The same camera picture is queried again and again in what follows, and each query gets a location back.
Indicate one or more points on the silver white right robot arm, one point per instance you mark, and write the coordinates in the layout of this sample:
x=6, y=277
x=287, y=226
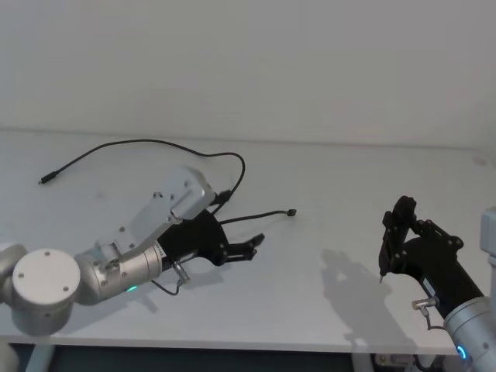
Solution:
x=476, y=329

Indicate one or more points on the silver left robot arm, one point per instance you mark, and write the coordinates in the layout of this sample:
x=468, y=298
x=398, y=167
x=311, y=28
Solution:
x=46, y=286

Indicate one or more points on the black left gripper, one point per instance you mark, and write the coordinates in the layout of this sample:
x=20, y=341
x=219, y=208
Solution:
x=201, y=236

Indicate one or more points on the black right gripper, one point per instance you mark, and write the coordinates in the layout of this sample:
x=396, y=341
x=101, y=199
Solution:
x=438, y=267

